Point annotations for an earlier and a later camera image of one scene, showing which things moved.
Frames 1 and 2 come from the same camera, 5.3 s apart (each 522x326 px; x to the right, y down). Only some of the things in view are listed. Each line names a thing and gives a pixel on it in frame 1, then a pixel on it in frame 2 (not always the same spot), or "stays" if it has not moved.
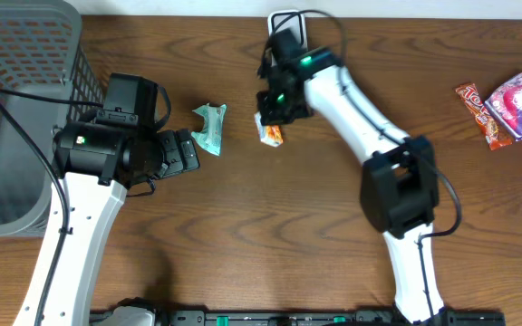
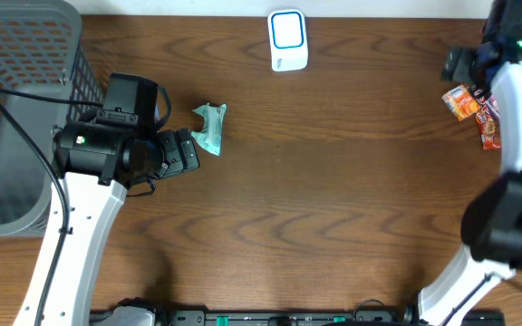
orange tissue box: (269, 135) -> (461, 101)
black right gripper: (279, 110) -> (454, 64)
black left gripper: (170, 151) stays
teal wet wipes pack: (209, 136) stays
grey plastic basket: (35, 47) stays
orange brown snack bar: (496, 136) stays
